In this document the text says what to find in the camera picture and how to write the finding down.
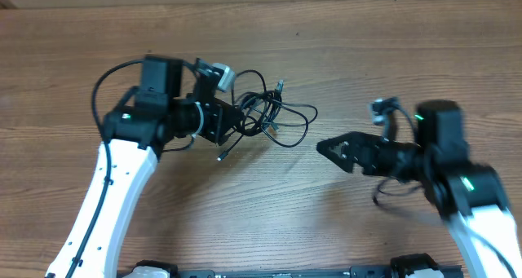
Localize black usb cables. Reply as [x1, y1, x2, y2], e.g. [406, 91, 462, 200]
[215, 68, 319, 162]

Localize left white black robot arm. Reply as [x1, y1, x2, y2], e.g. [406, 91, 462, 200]
[46, 55, 239, 277]

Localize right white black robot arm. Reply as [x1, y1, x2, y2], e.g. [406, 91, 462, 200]
[316, 97, 521, 277]

